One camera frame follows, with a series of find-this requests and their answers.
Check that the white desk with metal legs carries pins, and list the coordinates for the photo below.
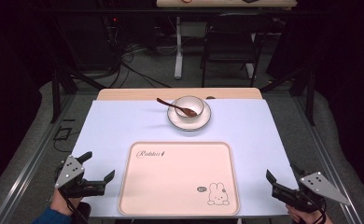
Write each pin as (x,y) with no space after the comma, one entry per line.
(178,56)

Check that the person's left hand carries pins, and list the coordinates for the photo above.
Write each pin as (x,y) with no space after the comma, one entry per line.
(62,202)

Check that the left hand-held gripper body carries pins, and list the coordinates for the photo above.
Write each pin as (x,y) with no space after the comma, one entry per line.
(68,171)

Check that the aluminium frame rail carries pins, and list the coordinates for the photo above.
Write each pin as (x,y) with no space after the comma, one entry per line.
(24,174)
(326,161)

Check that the white saucer plate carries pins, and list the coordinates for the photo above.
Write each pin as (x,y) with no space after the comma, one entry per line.
(186,124)

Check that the black chair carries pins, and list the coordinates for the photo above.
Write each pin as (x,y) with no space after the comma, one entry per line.
(233,40)

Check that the brown wooden spoon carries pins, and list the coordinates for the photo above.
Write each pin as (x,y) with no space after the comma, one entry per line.
(170,105)

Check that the person's right hand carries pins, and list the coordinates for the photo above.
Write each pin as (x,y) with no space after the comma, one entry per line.
(296,214)

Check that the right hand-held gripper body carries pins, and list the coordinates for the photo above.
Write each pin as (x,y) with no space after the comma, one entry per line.
(318,188)

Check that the white bowl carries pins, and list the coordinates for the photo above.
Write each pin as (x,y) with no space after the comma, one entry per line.
(189,102)

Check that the pink tray with rabbit print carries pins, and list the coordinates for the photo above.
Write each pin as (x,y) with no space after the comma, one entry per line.
(177,180)

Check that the pale lavender table mat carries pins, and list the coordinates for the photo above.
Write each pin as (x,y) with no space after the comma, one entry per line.
(114,124)

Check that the black metal stand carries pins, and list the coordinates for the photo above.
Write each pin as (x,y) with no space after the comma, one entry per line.
(56,93)
(310,93)

